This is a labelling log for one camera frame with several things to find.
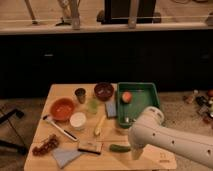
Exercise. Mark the wooden block brush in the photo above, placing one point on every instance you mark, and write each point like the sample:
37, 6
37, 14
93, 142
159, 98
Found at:
90, 146

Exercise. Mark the white black handled spatula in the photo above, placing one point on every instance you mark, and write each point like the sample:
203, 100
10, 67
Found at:
50, 120

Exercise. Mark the dark red bowl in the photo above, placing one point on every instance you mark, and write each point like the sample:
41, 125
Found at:
103, 91

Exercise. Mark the green pepper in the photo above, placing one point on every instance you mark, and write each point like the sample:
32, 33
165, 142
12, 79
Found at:
119, 148

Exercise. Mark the light green plastic cup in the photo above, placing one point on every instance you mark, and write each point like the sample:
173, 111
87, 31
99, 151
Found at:
92, 106

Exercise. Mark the white round container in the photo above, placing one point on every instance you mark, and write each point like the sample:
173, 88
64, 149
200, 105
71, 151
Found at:
78, 120

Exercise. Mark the orange peach fruit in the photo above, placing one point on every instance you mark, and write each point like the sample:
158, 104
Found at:
126, 97

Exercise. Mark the bunch of red grapes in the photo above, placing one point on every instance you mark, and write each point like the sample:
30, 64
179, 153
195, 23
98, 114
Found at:
50, 144

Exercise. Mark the green plastic tray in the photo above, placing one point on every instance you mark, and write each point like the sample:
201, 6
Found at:
143, 95

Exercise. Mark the orange red bowl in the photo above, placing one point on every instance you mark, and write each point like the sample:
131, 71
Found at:
62, 109

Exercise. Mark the yellow banana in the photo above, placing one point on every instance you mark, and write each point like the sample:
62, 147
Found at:
99, 125

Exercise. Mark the blue grey sponge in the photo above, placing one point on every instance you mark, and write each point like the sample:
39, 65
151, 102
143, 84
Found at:
110, 109

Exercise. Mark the metal cup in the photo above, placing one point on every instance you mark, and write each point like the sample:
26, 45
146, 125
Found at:
81, 95

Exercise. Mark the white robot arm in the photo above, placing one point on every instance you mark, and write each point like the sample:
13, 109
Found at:
148, 129

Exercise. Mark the blue grey cloth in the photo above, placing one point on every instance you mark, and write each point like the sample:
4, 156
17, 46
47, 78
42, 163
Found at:
64, 157

